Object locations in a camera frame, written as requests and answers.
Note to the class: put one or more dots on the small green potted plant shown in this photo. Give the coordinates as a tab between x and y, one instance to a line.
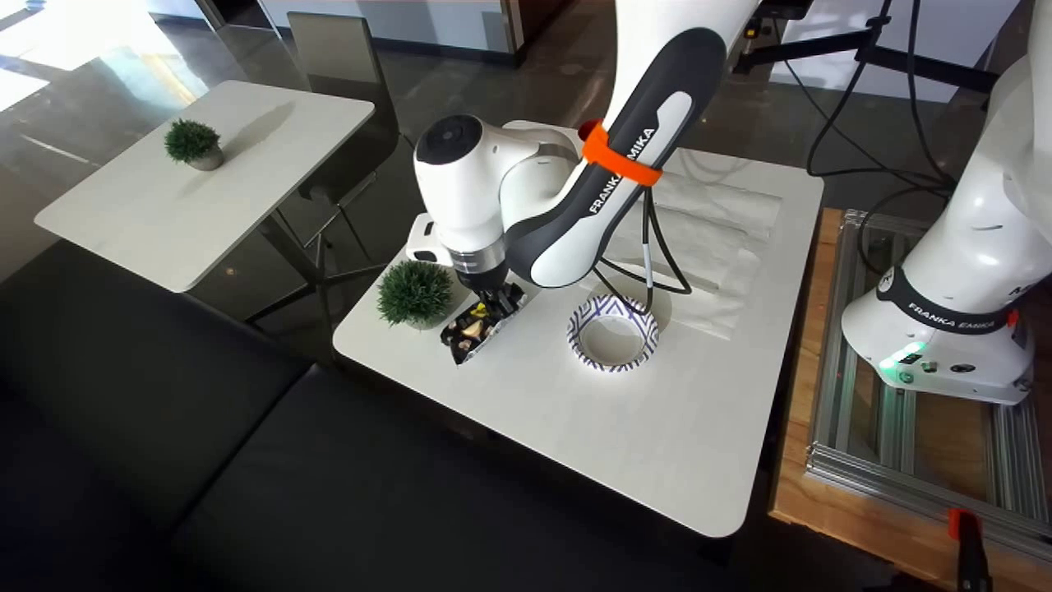
195	144
417	294

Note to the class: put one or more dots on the aluminium extrusion mounting frame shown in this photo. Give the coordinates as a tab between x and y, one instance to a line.
933	450

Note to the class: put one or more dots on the black camera tripod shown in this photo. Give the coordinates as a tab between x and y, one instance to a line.
867	43

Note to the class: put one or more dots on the red black clamp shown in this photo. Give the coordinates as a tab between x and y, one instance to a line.
970	546

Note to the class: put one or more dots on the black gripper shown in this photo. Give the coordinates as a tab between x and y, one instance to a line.
484	269

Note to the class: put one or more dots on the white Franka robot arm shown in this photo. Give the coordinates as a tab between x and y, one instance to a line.
482	187

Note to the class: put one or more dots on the white cabinet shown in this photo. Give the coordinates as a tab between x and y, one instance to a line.
417	21

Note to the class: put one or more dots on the dark sofa bench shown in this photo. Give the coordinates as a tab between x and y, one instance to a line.
273	471

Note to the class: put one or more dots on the black white patterned bowl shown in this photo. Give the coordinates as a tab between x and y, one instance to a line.
612	335

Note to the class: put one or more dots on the white side table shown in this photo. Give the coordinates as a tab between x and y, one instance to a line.
197	207

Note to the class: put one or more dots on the wooden base board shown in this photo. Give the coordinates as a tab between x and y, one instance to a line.
806	471

